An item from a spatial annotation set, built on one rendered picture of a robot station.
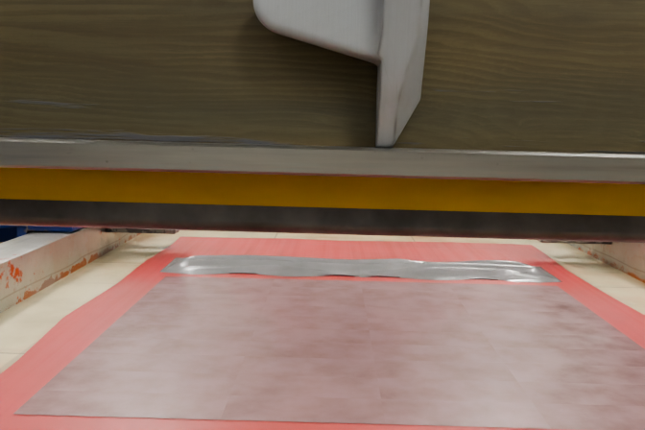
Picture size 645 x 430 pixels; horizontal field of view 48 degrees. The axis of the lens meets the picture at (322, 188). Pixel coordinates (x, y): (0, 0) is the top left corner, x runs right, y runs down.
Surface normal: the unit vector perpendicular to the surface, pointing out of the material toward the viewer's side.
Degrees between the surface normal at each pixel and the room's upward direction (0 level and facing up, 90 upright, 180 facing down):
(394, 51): 103
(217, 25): 90
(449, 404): 0
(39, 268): 90
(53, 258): 90
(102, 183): 90
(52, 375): 0
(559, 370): 0
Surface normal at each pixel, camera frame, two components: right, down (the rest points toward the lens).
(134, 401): 0.02, -1.00
